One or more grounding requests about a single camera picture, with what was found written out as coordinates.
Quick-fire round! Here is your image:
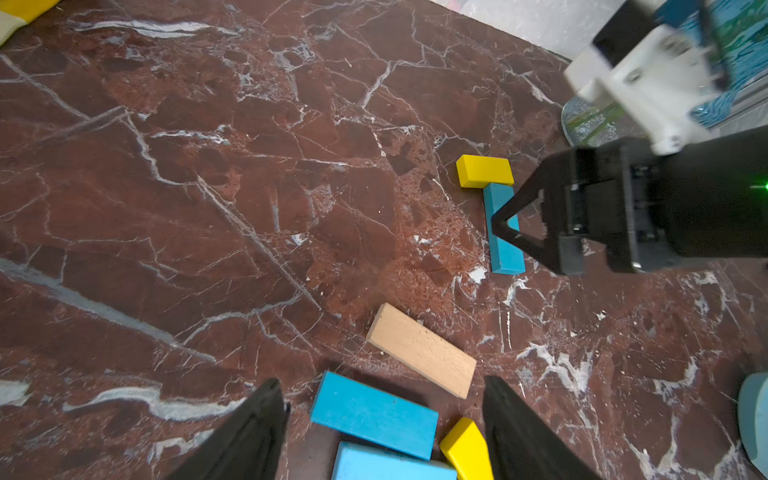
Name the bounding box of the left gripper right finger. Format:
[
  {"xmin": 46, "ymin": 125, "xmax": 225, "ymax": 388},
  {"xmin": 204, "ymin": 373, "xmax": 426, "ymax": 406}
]
[{"xmin": 482, "ymin": 375, "xmax": 599, "ymax": 479}]

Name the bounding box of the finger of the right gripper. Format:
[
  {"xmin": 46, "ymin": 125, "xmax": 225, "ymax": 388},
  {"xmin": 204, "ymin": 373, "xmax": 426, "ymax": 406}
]
[{"xmin": 491, "ymin": 149, "xmax": 579, "ymax": 276}]

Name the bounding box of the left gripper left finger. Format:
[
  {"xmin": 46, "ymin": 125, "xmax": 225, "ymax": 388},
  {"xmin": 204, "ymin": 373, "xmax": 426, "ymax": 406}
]
[{"xmin": 168, "ymin": 378, "xmax": 290, "ymax": 480}]

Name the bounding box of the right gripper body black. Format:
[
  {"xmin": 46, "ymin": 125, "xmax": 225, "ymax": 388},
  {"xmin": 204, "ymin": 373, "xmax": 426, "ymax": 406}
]
[{"xmin": 557, "ymin": 127, "xmax": 767, "ymax": 273}]

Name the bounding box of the long yellow block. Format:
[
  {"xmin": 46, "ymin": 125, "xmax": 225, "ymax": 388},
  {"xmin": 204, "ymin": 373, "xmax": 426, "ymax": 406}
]
[{"xmin": 439, "ymin": 417, "xmax": 494, "ymax": 480}]

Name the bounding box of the teal long block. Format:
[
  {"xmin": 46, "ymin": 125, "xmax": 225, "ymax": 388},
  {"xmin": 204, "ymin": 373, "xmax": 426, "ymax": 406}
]
[{"xmin": 310, "ymin": 371, "xmax": 439, "ymax": 460}]

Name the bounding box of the light blue long block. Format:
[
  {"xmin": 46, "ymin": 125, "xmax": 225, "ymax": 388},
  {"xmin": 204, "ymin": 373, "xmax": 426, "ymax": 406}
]
[{"xmin": 331, "ymin": 442, "xmax": 458, "ymax": 480}]

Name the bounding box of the natural wood block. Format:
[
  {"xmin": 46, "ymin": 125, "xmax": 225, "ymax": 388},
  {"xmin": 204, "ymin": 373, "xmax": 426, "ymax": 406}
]
[{"xmin": 367, "ymin": 303, "xmax": 477, "ymax": 400}]

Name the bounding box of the blue glass vase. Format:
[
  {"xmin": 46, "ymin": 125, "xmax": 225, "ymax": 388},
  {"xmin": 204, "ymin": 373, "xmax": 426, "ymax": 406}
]
[{"xmin": 561, "ymin": 0, "xmax": 767, "ymax": 154}]

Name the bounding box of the teal plastic scoop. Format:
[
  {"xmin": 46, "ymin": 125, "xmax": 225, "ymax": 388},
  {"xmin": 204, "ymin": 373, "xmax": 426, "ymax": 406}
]
[{"xmin": 737, "ymin": 372, "xmax": 768, "ymax": 477}]

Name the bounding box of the black yellow work glove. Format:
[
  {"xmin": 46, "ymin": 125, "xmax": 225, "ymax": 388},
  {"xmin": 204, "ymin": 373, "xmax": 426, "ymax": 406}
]
[{"xmin": 0, "ymin": 0, "xmax": 59, "ymax": 45}]

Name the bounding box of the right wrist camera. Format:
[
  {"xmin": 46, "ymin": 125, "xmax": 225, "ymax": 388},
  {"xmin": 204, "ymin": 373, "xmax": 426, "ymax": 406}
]
[{"xmin": 565, "ymin": 1, "xmax": 730, "ymax": 155}]

